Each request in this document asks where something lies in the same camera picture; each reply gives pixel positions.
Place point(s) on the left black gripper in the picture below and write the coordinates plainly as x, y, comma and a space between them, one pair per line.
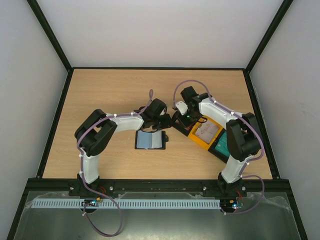
157, 128

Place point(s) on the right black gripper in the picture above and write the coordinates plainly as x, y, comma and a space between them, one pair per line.
181, 122

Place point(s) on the black card holder wallet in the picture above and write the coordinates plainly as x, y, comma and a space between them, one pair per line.
150, 140

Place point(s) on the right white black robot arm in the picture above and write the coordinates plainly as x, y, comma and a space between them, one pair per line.
251, 142

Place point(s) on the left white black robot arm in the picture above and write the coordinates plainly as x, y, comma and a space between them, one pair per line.
92, 137

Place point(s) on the red patterned white card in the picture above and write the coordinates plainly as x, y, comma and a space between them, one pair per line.
207, 131

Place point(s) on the teal card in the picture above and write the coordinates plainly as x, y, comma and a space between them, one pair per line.
222, 145

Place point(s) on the black tray left compartment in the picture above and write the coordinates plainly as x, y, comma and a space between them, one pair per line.
184, 131

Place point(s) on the yellow tray middle compartment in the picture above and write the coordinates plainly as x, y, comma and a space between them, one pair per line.
192, 135

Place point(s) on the right controller board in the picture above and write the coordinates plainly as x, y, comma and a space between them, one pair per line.
231, 205

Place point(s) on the controller board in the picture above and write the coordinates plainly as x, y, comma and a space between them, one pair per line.
231, 205
90, 205

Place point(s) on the left controller board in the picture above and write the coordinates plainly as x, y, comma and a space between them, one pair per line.
90, 205

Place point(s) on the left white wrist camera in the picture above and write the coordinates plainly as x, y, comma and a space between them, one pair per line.
164, 111

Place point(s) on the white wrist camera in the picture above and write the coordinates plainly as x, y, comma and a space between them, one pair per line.
182, 107
164, 111

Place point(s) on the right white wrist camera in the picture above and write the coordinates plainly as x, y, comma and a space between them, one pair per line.
182, 107

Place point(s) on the light blue slotted cable duct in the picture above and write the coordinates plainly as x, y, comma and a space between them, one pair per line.
193, 204

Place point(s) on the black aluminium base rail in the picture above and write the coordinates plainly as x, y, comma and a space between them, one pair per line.
114, 187

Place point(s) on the black frame post right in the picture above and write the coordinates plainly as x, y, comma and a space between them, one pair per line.
280, 14

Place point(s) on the black frame post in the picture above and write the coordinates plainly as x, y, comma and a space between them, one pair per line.
40, 16
280, 14

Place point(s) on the black frame post left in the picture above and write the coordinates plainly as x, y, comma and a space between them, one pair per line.
40, 16

